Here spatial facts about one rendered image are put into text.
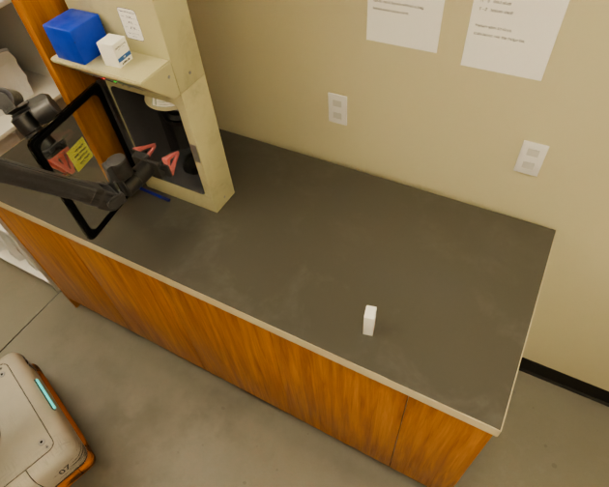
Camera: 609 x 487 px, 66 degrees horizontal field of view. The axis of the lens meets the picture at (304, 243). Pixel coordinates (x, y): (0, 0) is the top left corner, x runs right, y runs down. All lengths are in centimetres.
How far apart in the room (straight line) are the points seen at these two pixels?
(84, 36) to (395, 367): 116
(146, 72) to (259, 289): 67
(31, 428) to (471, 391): 169
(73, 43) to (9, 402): 154
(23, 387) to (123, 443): 48
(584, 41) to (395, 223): 70
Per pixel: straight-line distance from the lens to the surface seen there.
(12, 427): 233
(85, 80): 165
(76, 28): 139
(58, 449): 220
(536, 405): 242
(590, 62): 140
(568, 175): 159
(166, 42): 132
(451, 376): 132
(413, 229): 157
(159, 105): 151
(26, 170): 138
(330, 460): 219
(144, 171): 153
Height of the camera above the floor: 212
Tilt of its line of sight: 50 degrees down
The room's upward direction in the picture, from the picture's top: 6 degrees counter-clockwise
